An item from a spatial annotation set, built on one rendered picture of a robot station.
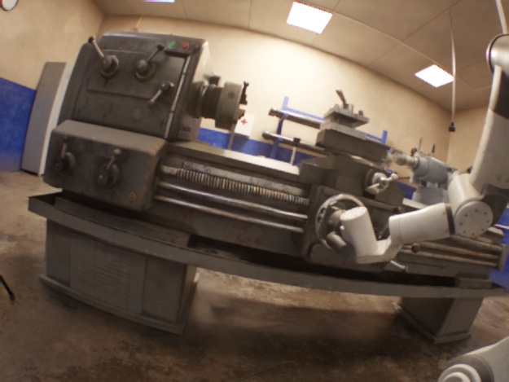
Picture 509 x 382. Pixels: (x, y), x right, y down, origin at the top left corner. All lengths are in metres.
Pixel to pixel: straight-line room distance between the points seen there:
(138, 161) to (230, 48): 4.04
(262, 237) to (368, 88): 4.46
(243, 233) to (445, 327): 1.54
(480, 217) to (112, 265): 1.24
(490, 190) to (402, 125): 5.05
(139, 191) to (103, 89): 0.52
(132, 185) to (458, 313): 2.05
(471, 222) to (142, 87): 1.15
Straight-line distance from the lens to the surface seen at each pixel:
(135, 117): 1.12
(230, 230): 1.08
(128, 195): 0.97
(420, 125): 5.83
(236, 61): 4.70
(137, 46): 1.25
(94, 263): 1.24
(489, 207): 0.50
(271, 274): 0.97
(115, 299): 1.27
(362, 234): 0.57
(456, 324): 2.07
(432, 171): 1.68
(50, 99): 4.50
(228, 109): 1.19
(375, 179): 0.96
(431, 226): 0.54
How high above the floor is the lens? 0.78
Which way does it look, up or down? 4 degrees down
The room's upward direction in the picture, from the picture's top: 14 degrees clockwise
